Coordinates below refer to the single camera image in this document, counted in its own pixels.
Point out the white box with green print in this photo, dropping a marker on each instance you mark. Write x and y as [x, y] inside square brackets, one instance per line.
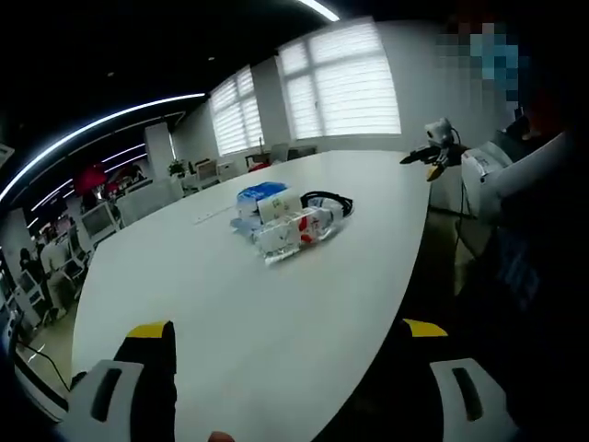
[278, 207]

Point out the red hanging decoration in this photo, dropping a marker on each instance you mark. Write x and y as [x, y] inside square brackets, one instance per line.
[89, 177]

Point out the large window with blinds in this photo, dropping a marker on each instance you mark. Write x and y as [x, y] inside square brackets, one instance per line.
[349, 83]

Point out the white worn device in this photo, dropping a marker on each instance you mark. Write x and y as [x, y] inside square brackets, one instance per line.
[483, 179]

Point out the clear plastic bag red print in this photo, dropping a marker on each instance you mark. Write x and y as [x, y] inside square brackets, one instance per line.
[294, 237]

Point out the person's dark clothing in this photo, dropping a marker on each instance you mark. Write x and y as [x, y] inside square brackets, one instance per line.
[529, 322]

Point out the white office chair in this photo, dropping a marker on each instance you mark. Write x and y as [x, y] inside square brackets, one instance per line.
[99, 223]

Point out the straight ceiling light strip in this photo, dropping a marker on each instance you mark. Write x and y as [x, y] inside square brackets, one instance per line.
[319, 9]

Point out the white pillar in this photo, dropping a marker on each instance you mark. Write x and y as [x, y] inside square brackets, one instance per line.
[158, 154]

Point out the white desk partition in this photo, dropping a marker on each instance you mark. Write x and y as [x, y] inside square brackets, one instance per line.
[147, 200]

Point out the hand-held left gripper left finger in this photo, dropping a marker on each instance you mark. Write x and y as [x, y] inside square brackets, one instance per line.
[108, 391]

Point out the person's left hand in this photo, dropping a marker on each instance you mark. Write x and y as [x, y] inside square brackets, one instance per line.
[222, 437]

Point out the curved ceiling light strip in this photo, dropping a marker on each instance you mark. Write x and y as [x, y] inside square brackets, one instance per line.
[92, 126]

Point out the grey chair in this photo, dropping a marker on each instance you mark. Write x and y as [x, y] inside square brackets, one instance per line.
[207, 172]
[301, 152]

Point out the white table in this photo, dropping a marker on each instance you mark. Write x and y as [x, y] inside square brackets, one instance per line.
[221, 313]

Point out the small window with blinds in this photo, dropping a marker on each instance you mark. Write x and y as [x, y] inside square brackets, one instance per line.
[237, 115]

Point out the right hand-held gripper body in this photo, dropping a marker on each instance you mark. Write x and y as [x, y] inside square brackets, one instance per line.
[439, 131]

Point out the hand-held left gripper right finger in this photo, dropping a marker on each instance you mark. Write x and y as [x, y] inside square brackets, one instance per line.
[465, 396]

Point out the blue plastic packet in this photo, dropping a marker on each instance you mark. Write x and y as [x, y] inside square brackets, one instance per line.
[264, 191]

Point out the green potted plant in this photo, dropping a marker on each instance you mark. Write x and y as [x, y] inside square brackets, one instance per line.
[177, 168]

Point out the white low cabinet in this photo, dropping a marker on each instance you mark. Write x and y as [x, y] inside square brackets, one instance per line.
[445, 193]

